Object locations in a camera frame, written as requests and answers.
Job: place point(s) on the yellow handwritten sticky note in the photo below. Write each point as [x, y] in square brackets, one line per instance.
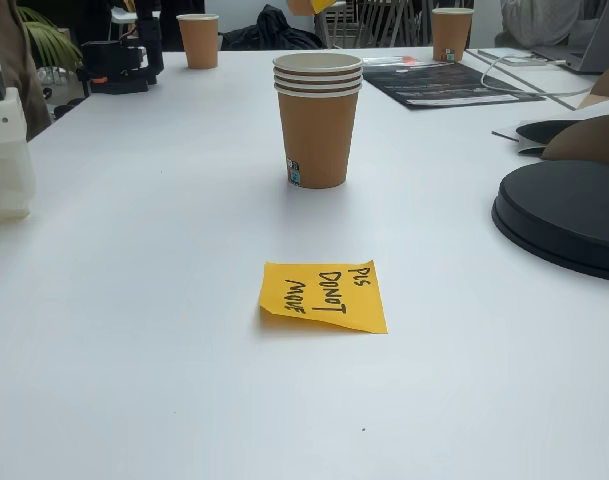
[323, 5]
[324, 300]

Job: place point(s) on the brown paper cup with sticker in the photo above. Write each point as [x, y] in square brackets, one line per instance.
[451, 35]
[319, 140]

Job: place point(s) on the white leaflet with red mark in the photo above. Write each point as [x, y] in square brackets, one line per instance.
[389, 61]

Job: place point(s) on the black jacket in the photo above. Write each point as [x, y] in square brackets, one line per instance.
[269, 30]

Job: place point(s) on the black printed sheet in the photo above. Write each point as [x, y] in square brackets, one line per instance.
[449, 82]

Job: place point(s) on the grey metal chair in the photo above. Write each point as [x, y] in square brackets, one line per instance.
[384, 25]

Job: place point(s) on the black curved piece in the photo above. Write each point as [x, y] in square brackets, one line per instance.
[539, 132]

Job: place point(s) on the black round base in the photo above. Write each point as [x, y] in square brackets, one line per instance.
[564, 210]

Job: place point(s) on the white flat adapter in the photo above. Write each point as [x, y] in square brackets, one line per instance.
[529, 60]

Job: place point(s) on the brown curved cardboard piece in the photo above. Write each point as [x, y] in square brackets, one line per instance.
[589, 140]

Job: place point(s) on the white paper sheet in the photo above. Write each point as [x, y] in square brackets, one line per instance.
[584, 112]

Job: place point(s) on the green plant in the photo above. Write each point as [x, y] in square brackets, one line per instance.
[54, 45]

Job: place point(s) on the silver open laptop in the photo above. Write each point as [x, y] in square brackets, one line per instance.
[604, 45]

